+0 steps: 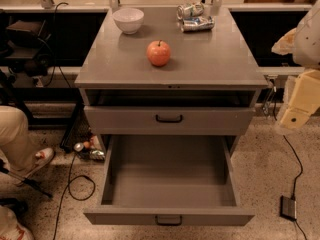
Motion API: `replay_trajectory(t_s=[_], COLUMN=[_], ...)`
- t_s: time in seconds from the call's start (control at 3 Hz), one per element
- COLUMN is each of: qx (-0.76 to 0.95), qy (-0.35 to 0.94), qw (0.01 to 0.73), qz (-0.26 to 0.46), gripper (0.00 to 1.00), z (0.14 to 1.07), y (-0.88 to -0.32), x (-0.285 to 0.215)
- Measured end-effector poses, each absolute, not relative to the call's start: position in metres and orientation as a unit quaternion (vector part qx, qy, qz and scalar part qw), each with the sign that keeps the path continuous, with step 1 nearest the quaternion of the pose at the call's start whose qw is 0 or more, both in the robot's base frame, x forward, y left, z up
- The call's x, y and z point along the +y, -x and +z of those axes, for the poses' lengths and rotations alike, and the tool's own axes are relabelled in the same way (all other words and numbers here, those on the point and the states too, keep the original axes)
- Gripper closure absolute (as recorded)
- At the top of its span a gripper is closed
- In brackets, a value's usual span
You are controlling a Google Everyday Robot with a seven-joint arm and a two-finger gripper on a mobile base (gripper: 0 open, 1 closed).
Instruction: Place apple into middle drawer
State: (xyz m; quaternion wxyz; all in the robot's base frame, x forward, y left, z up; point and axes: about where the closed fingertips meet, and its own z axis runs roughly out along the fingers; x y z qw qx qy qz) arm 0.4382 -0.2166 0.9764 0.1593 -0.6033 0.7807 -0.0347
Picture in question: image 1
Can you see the grey drawer cabinet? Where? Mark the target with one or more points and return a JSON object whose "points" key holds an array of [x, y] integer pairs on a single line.
{"points": [[206, 69]]}

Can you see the pile of cans on floor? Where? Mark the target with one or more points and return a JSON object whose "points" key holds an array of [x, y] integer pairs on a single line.
{"points": [[90, 149]]}

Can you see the white sneaker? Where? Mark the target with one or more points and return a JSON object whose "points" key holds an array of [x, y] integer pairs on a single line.
{"points": [[38, 161]]}

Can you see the blue silver soda can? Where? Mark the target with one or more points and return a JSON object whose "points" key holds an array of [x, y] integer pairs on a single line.
{"points": [[195, 24]]}

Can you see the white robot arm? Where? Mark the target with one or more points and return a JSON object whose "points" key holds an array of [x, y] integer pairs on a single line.
{"points": [[306, 47]]}

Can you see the closed upper grey drawer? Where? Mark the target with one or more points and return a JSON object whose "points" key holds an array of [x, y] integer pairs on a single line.
{"points": [[168, 121]]}

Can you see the black power adapter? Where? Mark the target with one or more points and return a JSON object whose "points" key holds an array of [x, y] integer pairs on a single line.
{"points": [[288, 208]]}

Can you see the open lower grey drawer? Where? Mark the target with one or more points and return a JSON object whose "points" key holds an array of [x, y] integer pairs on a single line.
{"points": [[168, 181]]}

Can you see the black tripod leg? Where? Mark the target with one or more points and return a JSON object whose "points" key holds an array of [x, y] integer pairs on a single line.
{"points": [[24, 180]]}

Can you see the person leg beige trousers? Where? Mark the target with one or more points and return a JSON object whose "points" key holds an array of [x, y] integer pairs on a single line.
{"points": [[15, 141]]}

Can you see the white ceramic bowl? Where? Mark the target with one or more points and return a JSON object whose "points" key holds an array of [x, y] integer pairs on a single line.
{"points": [[128, 20]]}

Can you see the red apple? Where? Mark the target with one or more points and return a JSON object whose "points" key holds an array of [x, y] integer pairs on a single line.
{"points": [[158, 53]]}

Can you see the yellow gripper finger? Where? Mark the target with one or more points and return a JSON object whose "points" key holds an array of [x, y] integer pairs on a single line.
{"points": [[285, 45], [301, 100]]}

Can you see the black equipment on left shelf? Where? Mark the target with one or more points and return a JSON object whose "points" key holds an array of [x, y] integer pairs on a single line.
{"points": [[25, 47]]}

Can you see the green white soda can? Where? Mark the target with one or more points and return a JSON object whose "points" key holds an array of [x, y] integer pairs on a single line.
{"points": [[189, 10]]}

